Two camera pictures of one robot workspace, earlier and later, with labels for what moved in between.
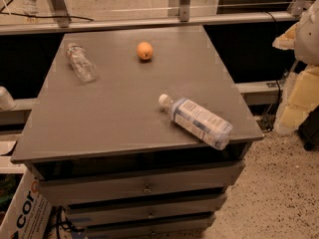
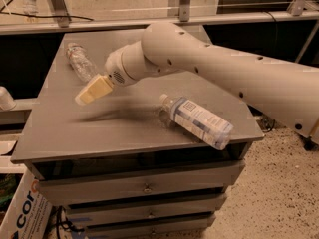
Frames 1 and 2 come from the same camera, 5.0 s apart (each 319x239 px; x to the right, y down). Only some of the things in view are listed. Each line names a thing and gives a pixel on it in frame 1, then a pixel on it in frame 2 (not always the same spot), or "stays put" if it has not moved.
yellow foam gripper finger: [301, 99] -> [123, 66]
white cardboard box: [28, 210] stays put
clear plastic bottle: [82, 64] stays put
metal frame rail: [65, 24] stays put
